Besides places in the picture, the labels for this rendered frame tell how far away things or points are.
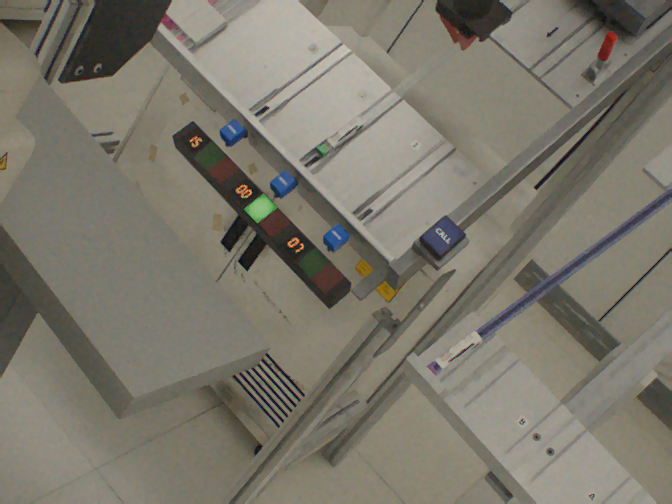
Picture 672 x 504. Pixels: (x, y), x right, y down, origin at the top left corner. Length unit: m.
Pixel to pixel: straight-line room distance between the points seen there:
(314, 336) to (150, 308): 0.65
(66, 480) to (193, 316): 0.63
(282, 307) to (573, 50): 0.71
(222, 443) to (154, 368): 0.88
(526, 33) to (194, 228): 0.76
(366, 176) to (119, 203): 0.34
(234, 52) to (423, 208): 0.37
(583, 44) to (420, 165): 0.33
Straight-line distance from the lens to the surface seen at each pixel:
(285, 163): 1.31
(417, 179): 1.31
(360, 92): 1.38
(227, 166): 1.33
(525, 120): 3.23
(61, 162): 1.27
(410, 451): 2.25
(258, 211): 1.29
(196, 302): 1.17
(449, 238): 1.23
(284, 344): 1.77
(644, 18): 1.47
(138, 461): 1.80
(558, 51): 1.47
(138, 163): 1.91
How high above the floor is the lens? 1.29
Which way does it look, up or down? 29 degrees down
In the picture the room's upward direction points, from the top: 37 degrees clockwise
